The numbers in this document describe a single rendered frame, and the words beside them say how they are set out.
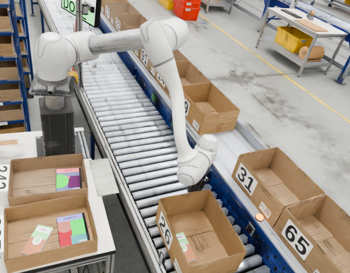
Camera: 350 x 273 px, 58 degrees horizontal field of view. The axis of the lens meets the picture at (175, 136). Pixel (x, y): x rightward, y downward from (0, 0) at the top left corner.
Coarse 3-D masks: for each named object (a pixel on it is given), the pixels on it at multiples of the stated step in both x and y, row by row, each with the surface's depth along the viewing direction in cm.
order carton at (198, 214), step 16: (192, 192) 168; (208, 192) 172; (160, 208) 159; (176, 208) 171; (192, 208) 176; (208, 208) 174; (176, 224) 169; (192, 224) 171; (208, 224) 173; (224, 224) 160; (176, 240) 144; (192, 240) 164; (208, 240) 165; (224, 240) 162; (240, 240) 148; (176, 256) 146; (208, 256) 157; (224, 256) 159; (240, 256) 144; (176, 272) 148; (192, 272) 136; (208, 272) 142; (224, 272) 149
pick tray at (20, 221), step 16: (16, 208) 152; (32, 208) 156; (48, 208) 160; (64, 208) 164; (80, 208) 167; (16, 224) 154; (32, 224) 155; (48, 224) 156; (16, 240) 147; (48, 240) 149; (96, 240) 145; (16, 256) 141; (32, 256) 134; (48, 256) 138; (64, 256) 143
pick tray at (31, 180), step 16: (16, 160) 175; (32, 160) 179; (48, 160) 183; (64, 160) 186; (80, 160) 190; (16, 176) 177; (32, 176) 179; (48, 176) 181; (16, 192) 168; (32, 192) 170; (48, 192) 160; (64, 192) 164; (80, 192) 168
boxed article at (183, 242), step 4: (180, 236) 162; (184, 236) 163; (180, 240) 160; (184, 240) 161; (180, 244) 158; (184, 244) 159; (188, 244) 159; (184, 248) 157; (188, 248) 157; (184, 252) 155; (188, 252) 155; (192, 252) 156; (188, 256) 154; (192, 256) 154; (188, 260) 152; (192, 260) 153
